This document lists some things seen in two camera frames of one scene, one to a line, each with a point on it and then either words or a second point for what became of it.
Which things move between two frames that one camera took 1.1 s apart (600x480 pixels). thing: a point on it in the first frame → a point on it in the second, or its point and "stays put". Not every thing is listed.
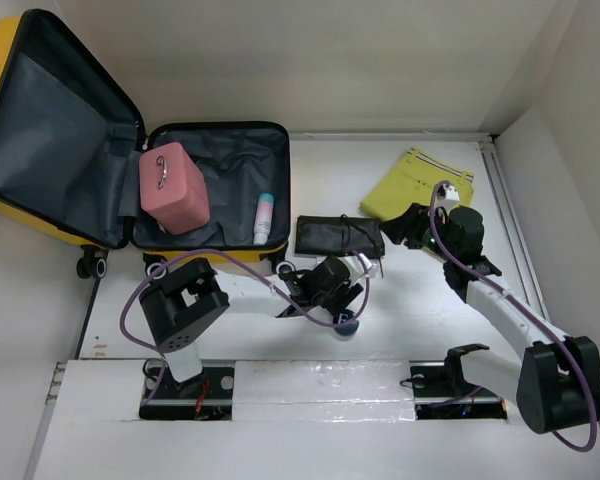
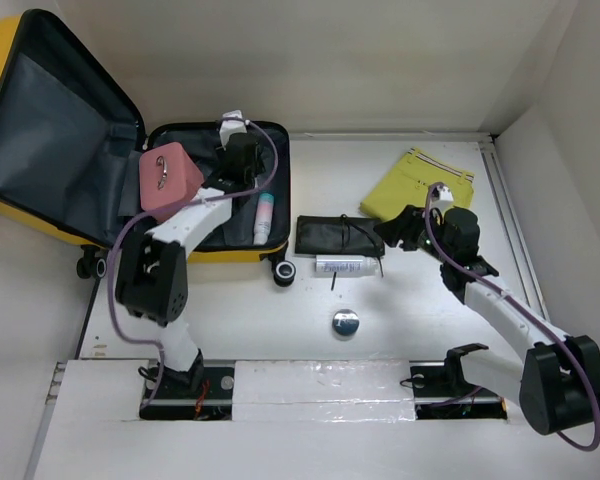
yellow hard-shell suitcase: [60, 148] stays put
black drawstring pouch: [338, 234] stays put
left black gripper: [343, 293] → [258, 169]
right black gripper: [407, 226] stays put
